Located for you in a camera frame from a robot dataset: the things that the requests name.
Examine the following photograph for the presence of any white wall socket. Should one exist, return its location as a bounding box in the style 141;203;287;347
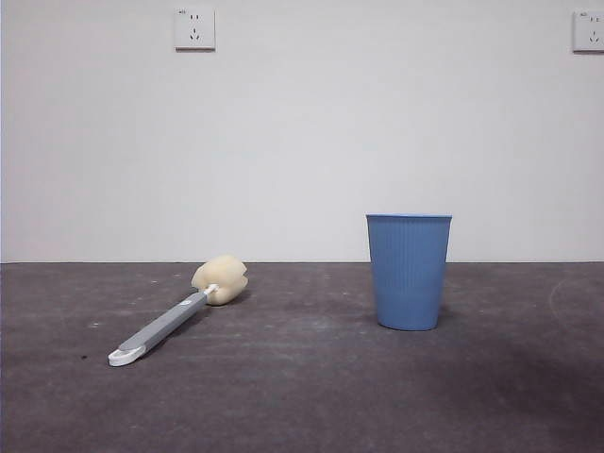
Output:
572;10;604;53
174;8;217;52

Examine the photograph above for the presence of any grey cup brush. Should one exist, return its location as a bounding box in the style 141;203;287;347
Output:
107;253;250;367

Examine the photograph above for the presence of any blue ribbed plastic cup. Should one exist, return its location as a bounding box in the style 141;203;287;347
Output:
365;213;454;332

